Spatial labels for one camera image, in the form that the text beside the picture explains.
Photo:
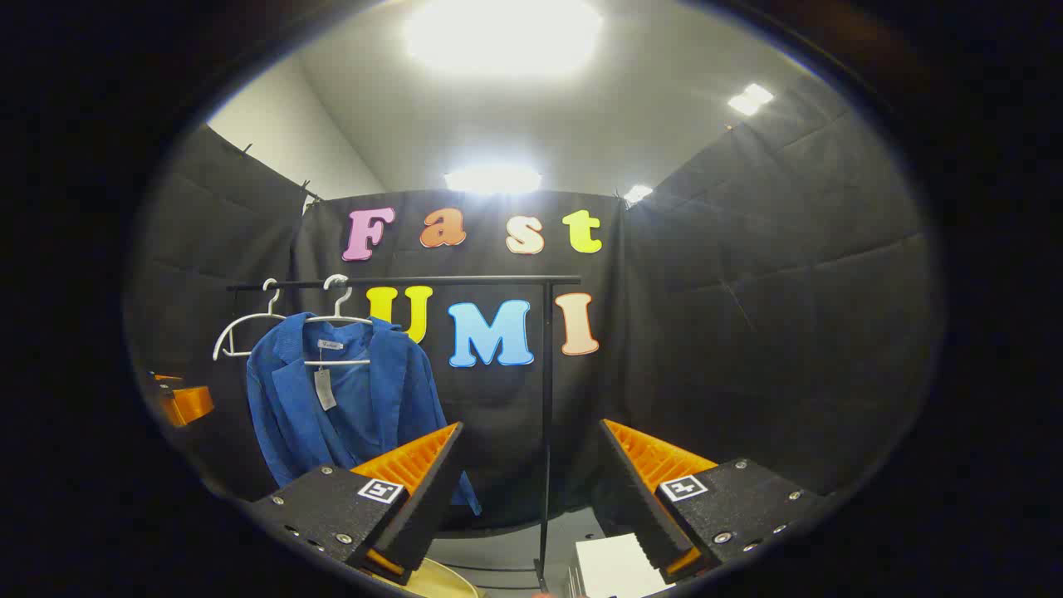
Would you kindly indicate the white clothes hanger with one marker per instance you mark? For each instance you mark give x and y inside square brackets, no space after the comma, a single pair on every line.
[241,325]
[339,316]

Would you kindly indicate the white flat board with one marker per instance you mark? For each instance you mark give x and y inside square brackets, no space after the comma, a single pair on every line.
[619,569]

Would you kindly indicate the black backdrop cloth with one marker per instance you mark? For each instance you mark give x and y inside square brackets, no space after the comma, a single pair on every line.
[747,332]

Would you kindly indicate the large ceiling light panel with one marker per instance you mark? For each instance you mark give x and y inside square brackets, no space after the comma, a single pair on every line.
[502,33]

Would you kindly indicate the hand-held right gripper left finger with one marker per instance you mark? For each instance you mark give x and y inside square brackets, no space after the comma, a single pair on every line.
[428,507]

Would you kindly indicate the black clothes rack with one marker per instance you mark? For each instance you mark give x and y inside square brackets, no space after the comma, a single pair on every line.
[546,399]

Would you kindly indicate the beige round laundry hamper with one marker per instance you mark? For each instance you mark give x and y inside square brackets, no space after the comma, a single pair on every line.
[436,581]

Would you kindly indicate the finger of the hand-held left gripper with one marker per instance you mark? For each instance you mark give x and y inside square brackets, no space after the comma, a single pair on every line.
[187,403]

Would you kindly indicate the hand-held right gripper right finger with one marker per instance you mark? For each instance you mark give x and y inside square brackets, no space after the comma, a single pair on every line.
[635,498]

